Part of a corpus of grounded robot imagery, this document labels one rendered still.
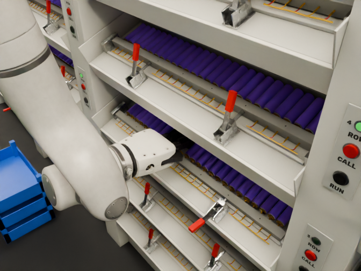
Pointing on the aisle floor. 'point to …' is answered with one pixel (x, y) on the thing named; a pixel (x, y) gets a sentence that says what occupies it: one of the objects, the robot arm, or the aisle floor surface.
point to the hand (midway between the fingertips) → (180, 140)
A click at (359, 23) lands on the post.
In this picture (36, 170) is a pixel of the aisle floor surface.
